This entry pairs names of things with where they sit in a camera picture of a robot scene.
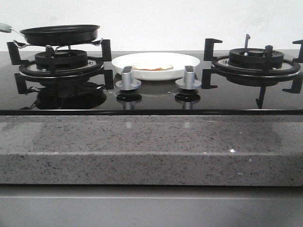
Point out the fried egg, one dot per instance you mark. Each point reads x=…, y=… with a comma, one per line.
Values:
x=153, y=67

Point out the metal wire pan support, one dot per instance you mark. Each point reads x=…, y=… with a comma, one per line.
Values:
x=23, y=45

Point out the right black burner head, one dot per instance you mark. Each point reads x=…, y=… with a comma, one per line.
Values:
x=254, y=58

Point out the right silver stove knob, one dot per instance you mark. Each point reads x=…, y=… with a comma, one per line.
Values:
x=188, y=82

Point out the left silver stove knob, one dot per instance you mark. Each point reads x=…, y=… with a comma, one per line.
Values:
x=128, y=81

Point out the black glass cooktop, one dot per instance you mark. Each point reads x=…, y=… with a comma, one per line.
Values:
x=98, y=95

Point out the silver stove knob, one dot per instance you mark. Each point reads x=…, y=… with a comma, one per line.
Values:
x=188, y=82
x=128, y=81

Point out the left black burner grate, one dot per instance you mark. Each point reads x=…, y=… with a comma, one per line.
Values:
x=56, y=79

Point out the white round plate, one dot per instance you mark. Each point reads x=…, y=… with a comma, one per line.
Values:
x=179, y=61

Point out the grey cabinet front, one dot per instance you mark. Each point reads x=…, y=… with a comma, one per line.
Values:
x=150, y=206

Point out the black burner grate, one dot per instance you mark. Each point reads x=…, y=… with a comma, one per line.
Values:
x=56, y=79
x=263, y=78

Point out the black burner head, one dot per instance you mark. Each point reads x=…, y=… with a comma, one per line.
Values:
x=254, y=58
x=63, y=59

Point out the left black burner head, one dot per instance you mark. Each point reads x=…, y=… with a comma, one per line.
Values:
x=63, y=59

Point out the black frying pan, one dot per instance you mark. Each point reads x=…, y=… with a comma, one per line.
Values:
x=60, y=35

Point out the right black burner grate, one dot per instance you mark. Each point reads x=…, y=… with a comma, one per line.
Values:
x=263, y=78

